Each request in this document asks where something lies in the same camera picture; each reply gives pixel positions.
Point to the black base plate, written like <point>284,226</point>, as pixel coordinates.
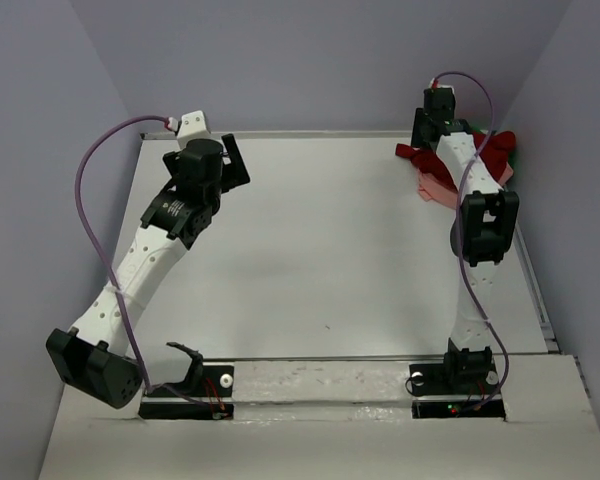
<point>209,398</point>
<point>434,396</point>

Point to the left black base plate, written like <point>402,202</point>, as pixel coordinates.
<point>209,398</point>

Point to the dark red t shirt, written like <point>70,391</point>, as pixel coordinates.
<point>407,152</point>

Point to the pink t shirt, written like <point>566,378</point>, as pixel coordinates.
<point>436,183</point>

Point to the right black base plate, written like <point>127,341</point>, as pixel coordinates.
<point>434,396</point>

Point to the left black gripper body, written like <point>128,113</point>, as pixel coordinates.
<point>173,161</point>

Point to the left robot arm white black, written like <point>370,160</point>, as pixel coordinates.
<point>98,355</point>

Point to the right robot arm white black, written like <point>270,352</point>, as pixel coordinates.
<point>481,235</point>

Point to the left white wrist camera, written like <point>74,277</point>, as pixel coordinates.
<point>192,126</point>

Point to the green t shirt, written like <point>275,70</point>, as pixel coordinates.
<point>480,129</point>

